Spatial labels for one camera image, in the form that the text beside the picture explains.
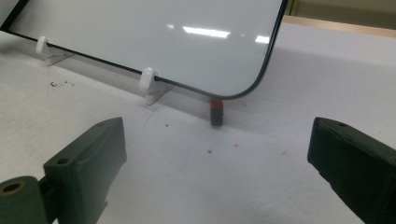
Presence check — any white plastic board holder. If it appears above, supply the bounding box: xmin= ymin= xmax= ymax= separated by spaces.
xmin=138 ymin=67 xmax=176 ymax=106
xmin=35 ymin=35 xmax=76 ymax=67

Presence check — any small red-grey eraser block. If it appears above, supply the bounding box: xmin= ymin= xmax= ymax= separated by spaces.
xmin=209 ymin=98 xmax=225 ymax=127

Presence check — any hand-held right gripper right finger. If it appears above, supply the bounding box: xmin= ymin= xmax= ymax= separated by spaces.
xmin=306 ymin=117 xmax=396 ymax=224

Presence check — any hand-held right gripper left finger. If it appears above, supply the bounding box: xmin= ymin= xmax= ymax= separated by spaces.
xmin=43 ymin=117 xmax=128 ymax=224

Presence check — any wooden table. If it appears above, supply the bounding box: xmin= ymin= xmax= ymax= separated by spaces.
xmin=281 ymin=14 xmax=396 ymax=39

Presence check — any white whiteboard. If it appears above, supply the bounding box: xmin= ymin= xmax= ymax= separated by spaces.
xmin=0 ymin=0 xmax=289 ymax=101

